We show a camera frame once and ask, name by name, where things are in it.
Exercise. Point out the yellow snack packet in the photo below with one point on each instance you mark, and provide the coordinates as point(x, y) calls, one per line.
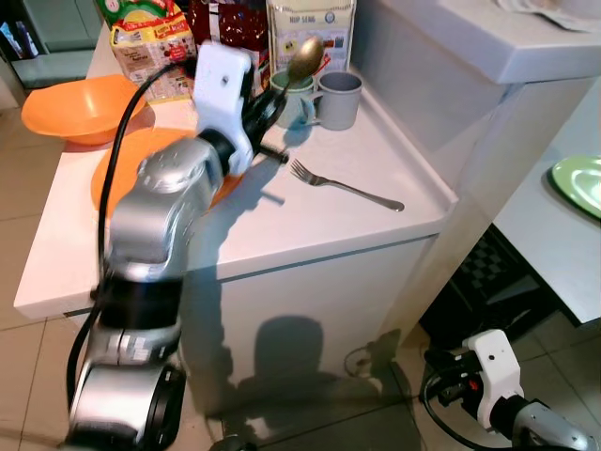
point(146, 42)

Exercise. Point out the silver metal fork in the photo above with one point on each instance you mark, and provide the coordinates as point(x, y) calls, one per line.
point(347, 188)

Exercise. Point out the metal spoon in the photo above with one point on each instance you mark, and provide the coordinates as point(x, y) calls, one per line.
point(306, 58)

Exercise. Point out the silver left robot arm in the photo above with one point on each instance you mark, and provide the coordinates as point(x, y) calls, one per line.
point(150, 216)

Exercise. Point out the grey mug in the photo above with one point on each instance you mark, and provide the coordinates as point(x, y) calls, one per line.
point(340, 101)

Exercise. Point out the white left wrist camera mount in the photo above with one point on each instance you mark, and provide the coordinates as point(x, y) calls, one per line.
point(221, 94)

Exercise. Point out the orange bowl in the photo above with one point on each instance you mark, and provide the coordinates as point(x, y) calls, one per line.
point(80, 108)

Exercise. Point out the white paper tag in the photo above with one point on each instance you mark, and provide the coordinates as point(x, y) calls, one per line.
point(535, 9)

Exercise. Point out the orange plate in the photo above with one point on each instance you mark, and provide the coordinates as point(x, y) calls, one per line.
point(129, 162)

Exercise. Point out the green mug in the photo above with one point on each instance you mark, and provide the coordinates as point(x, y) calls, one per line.
point(299, 105)

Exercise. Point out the dark red snack packet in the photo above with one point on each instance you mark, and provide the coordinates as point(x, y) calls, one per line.
point(230, 23)

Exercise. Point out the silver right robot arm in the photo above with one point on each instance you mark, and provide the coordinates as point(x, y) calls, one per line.
point(549, 432)

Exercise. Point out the green plate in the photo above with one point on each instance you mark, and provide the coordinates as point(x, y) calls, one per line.
point(580, 183)

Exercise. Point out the white cracker packet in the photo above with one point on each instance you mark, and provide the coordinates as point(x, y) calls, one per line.
point(315, 23)

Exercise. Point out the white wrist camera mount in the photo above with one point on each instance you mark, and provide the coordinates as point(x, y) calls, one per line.
point(221, 94)
point(496, 371)

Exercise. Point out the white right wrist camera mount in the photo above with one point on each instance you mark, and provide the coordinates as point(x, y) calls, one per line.
point(496, 371)

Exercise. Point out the teal cabinet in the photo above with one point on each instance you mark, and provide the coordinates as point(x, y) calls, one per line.
point(61, 28)

